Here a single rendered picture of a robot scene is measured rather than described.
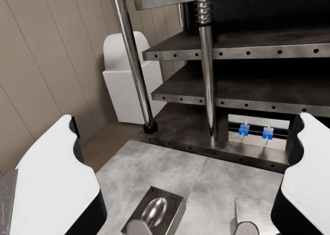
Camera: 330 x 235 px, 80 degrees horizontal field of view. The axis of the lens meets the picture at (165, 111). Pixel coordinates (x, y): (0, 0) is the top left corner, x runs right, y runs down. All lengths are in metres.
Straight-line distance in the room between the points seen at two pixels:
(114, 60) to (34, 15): 0.91
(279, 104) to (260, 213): 0.49
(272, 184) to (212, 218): 0.29
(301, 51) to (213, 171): 0.60
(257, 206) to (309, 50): 0.58
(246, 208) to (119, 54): 2.21
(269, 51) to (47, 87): 2.29
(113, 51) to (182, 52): 1.69
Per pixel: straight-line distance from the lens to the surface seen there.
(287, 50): 0.93
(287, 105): 1.02
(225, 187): 0.92
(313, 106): 1.02
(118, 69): 2.63
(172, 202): 0.81
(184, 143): 1.17
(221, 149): 1.11
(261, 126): 1.07
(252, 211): 0.74
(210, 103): 1.02
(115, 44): 2.63
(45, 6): 2.76
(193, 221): 0.84
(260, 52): 0.93
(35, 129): 2.62
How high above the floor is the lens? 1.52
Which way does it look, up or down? 29 degrees down
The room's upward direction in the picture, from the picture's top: 11 degrees counter-clockwise
